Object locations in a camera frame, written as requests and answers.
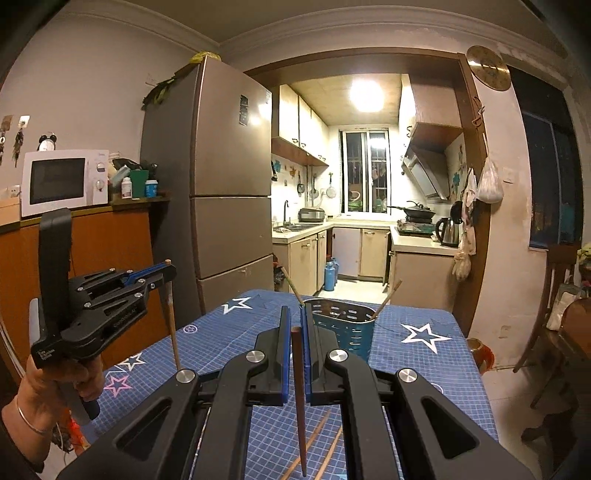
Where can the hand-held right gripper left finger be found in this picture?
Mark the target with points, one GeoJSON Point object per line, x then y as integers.
{"type": "Point", "coordinates": [287, 369]}

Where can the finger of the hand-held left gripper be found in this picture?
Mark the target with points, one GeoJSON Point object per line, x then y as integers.
{"type": "Point", "coordinates": [115, 318]}
{"type": "Point", "coordinates": [152, 272]}

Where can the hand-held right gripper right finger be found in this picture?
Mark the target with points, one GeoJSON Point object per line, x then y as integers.
{"type": "Point", "coordinates": [310, 392]}

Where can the dark brown chopstick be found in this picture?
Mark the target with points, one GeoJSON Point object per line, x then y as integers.
{"type": "Point", "coordinates": [299, 415]}

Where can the light wooden chopstick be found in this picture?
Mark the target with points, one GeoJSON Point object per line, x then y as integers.
{"type": "Point", "coordinates": [292, 286]}
{"type": "Point", "coordinates": [388, 297]}
{"type": "Point", "coordinates": [173, 332]}
{"type": "Point", "coordinates": [318, 429]}
{"type": "Point", "coordinates": [330, 452]}

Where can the teal perforated utensil holder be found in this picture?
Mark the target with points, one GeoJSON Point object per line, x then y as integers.
{"type": "Point", "coordinates": [351, 337]}

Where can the person's left forearm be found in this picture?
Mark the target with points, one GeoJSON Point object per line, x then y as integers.
{"type": "Point", "coordinates": [27, 443]}

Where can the person's left hand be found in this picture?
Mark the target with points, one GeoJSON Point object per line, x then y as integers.
{"type": "Point", "coordinates": [46, 392]}

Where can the orange wooden sideboard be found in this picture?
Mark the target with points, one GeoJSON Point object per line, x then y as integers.
{"type": "Point", "coordinates": [115, 240]}

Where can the beige box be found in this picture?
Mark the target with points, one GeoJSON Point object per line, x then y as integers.
{"type": "Point", "coordinates": [9, 207]}

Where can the white microwave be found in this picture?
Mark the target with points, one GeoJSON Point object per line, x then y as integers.
{"type": "Point", "coordinates": [55, 182]}

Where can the white blue jar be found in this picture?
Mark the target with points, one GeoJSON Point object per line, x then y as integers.
{"type": "Point", "coordinates": [151, 189]}

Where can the white bottle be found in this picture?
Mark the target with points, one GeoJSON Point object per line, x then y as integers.
{"type": "Point", "coordinates": [126, 189]}

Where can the green cup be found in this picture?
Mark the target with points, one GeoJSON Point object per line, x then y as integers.
{"type": "Point", "coordinates": [138, 184]}

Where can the black floor bag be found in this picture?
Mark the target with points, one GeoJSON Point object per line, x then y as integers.
{"type": "Point", "coordinates": [279, 277]}

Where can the blue bottle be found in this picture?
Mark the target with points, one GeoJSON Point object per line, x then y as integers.
{"type": "Point", "coordinates": [328, 277]}
{"type": "Point", "coordinates": [336, 267]}

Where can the blue star tablecloth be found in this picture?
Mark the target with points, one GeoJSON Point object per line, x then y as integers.
{"type": "Point", "coordinates": [438, 392]}

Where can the brown refrigerator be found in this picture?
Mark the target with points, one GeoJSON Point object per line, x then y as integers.
{"type": "Point", "coordinates": [226, 161]}

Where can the kitchen base cabinets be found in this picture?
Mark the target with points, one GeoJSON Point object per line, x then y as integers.
{"type": "Point", "coordinates": [369, 254]}

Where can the black faucet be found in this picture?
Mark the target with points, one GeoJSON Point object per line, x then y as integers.
{"type": "Point", "coordinates": [286, 212]}

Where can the grey countertop cooker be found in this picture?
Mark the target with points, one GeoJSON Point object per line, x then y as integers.
{"type": "Point", "coordinates": [311, 215]}

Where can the hanging frying pan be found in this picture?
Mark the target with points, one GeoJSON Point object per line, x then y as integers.
{"type": "Point", "coordinates": [300, 187]}

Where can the orange clay jar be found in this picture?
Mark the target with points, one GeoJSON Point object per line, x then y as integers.
{"type": "Point", "coordinates": [481, 357]}

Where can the green yellow bundle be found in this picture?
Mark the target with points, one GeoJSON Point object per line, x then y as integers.
{"type": "Point", "coordinates": [161, 90]}

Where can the hanging round strainer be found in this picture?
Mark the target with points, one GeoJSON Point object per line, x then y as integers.
{"type": "Point", "coordinates": [330, 190]}

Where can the gas stove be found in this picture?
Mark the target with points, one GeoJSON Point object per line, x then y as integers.
{"type": "Point", "coordinates": [415, 228]}

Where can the black wok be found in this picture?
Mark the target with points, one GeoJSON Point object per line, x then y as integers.
{"type": "Point", "coordinates": [415, 211]}

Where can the beige hanging bags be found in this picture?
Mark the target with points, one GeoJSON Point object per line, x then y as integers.
{"type": "Point", "coordinates": [464, 258]}

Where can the long upper kitchen cabinets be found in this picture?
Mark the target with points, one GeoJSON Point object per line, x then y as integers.
{"type": "Point", "coordinates": [295, 124]}

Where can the steel electric kettle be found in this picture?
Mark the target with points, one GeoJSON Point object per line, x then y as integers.
{"type": "Point", "coordinates": [449, 233]}

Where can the barred kitchen window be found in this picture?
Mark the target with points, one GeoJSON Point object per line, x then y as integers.
{"type": "Point", "coordinates": [364, 170]}

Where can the hanging black pan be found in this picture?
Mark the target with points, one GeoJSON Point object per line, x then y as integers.
{"type": "Point", "coordinates": [456, 212]}

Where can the range hood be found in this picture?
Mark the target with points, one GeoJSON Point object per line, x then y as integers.
{"type": "Point", "coordinates": [427, 170]}

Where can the patterned hanging bag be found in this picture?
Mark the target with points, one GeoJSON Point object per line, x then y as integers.
{"type": "Point", "coordinates": [470, 191]}

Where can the white bag on chair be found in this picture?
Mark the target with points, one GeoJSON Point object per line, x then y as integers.
{"type": "Point", "coordinates": [563, 309]}

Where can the white plastic bag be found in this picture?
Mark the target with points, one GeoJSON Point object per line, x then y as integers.
{"type": "Point", "coordinates": [489, 187]}

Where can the dark wooden table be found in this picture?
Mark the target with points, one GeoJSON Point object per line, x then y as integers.
{"type": "Point", "coordinates": [577, 337]}

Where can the ceiling light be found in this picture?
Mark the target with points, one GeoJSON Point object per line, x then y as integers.
{"type": "Point", "coordinates": [367, 94]}

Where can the wooden chair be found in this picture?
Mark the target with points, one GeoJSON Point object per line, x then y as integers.
{"type": "Point", "coordinates": [561, 267]}

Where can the upper cabinet above hood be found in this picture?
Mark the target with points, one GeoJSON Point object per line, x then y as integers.
{"type": "Point", "coordinates": [434, 110]}

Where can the dark room window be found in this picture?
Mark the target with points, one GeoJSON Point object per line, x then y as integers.
{"type": "Point", "coordinates": [549, 161]}

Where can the gold wall clock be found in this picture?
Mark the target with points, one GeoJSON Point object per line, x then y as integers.
{"type": "Point", "coordinates": [488, 68]}

